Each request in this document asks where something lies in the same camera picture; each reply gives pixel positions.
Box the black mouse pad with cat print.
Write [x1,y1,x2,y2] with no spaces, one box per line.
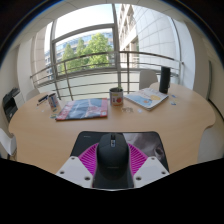
[69,130,170,173]

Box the black cylindrical speaker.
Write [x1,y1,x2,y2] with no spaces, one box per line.
[158,66,172,94]

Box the black office printer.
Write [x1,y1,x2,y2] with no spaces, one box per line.
[2,87,20,123]

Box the white mug with red print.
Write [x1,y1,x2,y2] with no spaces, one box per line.
[109,87,125,107]

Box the open illustrated book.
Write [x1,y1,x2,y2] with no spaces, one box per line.
[123,87,170,112]

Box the small dark stapler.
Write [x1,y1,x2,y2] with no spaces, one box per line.
[36,94,49,106]

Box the metal balcony railing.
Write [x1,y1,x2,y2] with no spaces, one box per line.
[29,50,185,101]

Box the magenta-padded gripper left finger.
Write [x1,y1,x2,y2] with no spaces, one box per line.
[55,142,100,189]

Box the black computer mouse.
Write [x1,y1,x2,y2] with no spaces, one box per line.
[95,132,131,181]

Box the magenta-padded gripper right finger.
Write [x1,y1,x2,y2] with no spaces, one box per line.
[127,142,170,189]

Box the white chair with wooden legs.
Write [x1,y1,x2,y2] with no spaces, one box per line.
[0,128,18,158]

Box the red and blue magazine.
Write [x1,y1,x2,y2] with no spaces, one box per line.
[55,97,109,122]

